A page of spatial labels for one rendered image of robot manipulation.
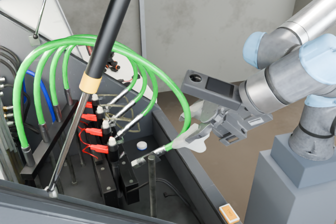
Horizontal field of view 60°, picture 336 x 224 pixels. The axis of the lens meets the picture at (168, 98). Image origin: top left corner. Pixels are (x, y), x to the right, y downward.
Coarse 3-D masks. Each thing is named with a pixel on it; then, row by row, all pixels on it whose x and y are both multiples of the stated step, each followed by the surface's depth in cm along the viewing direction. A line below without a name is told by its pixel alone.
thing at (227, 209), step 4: (224, 208) 76; (228, 208) 76; (224, 212) 75; (228, 212) 75; (232, 212) 75; (224, 216) 75; (228, 216) 74; (232, 216) 74; (236, 216) 74; (236, 220) 74
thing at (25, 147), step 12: (36, 48) 54; (48, 48) 54; (120, 48) 54; (24, 60) 56; (144, 60) 55; (24, 72) 57; (156, 72) 56; (168, 84) 57; (180, 96) 59; (24, 132) 66; (180, 132) 64; (24, 144) 67; (168, 144) 66
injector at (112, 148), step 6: (108, 144) 77; (114, 144) 77; (108, 150) 78; (114, 150) 77; (114, 156) 78; (120, 156) 80; (114, 162) 79; (114, 168) 81; (114, 174) 82; (114, 180) 84; (120, 186) 86; (120, 192) 87
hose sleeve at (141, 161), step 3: (159, 147) 67; (162, 147) 66; (153, 150) 68; (156, 150) 67; (159, 150) 67; (162, 150) 66; (165, 150) 66; (147, 153) 68; (156, 153) 67; (159, 153) 67; (162, 153) 67; (141, 156) 69; (138, 159) 69; (141, 159) 68; (144, 159) 68; (138, 162) 69; (141, 162) 68; (144, 162) 68
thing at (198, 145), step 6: (192, 126) 59; (198, 126) 58; (186, 132) 60; (192, 132) 58; (174, 138) 62; (180, 138) 60; (204, 138) 59; (174, 144) 62; (180, 144) 60; (186, 144) 60; (192, 144) 61; (198, 144) 60; (204, 144) 61; (198, 150) 61; (204, 150) 61
